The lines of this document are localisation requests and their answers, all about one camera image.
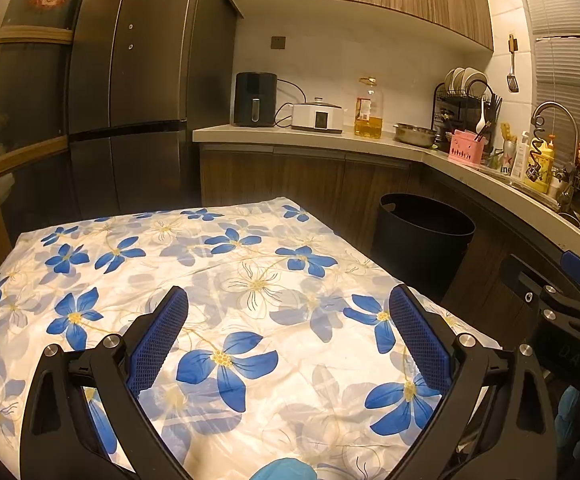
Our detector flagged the person's left hand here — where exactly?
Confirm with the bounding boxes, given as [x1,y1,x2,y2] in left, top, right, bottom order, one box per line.
[250,456,317,480]

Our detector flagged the person's right hand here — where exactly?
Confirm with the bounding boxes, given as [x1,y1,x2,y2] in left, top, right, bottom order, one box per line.
[554,389,580,448]

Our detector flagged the black dish rack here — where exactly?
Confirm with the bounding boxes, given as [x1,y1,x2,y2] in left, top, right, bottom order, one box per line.
[432,80,503,153]

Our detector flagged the cooking oil bottle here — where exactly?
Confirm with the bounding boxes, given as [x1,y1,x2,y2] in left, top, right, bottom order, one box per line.
[354,77,385,138]

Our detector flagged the hanging metal spatula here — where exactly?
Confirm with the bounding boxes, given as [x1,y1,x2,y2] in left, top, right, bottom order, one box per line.
[506,34,519,93]

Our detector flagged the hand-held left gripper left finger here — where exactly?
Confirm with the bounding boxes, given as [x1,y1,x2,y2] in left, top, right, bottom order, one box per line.
[20,285,193,480]

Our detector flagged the metal bowl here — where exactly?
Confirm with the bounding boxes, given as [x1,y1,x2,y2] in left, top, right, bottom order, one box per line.
[394,122,438,148]

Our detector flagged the pink utensil holder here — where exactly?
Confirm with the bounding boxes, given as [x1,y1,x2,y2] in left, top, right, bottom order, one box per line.
[448,129,486,165]

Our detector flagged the yellow detergent bottle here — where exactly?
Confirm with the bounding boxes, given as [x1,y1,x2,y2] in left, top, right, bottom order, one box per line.
[522,135,555,192]

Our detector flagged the blue floral tablecloth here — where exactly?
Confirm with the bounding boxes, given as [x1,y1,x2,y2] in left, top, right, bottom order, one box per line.
[0,196,503,480]

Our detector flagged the wooden framed glass door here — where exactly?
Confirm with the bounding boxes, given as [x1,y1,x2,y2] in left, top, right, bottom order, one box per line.
[0,0,101,281]

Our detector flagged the wooden base cabinets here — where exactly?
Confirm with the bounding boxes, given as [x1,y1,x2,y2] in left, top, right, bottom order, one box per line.
[199,142,580,351]

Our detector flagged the white electric cooker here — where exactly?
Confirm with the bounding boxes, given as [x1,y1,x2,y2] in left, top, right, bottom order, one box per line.
[291,97,344,134]

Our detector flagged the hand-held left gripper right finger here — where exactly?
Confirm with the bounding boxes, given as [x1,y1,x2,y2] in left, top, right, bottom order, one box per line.
[389,284,556,480]

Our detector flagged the black air fryer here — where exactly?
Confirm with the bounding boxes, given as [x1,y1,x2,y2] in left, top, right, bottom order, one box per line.
[233,72,278,128]

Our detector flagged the window blinds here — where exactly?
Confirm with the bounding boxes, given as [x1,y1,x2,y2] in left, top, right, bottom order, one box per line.
[517,0,580,111]

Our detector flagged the black power cable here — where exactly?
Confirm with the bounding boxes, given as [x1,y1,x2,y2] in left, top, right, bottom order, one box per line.
[272,79,309,128]

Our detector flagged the black trash bin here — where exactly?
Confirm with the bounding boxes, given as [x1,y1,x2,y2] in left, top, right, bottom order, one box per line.
[371,192,476,306]

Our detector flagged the silver can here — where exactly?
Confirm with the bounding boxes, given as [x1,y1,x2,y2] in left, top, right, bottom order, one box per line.
[500,140,518,175]

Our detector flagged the white pump bottle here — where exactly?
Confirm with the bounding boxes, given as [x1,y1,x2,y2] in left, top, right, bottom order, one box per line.
[510,131,530,181]

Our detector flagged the dark grey refrigerator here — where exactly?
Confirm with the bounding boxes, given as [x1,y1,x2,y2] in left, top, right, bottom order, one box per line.
[67,0,243,221]

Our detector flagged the metal faucet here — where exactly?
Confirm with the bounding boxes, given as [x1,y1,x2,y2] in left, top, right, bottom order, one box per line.
[532,101,580,171]

